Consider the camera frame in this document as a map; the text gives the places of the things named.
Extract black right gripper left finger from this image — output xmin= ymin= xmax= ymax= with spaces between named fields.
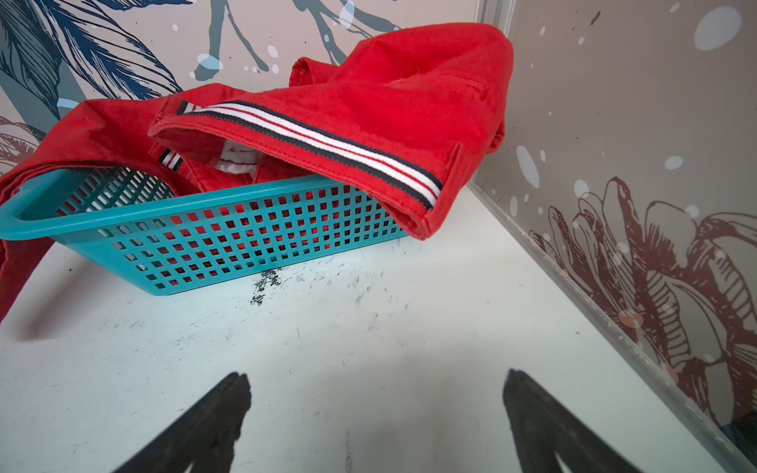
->
xmin=117 ymin=372 xmax=252 ymax=472

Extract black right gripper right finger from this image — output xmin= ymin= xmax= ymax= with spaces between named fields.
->
xmin=503 ymin=370 xmax=640 ymax=473

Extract red trousers with striped trim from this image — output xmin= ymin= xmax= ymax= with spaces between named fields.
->
xmin=1 ymin=24 xmax=515 ymax=313

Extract teal plastic basket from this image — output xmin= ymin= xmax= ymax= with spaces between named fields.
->
xmin=1 ymin=168 xmax=403 ymax=296

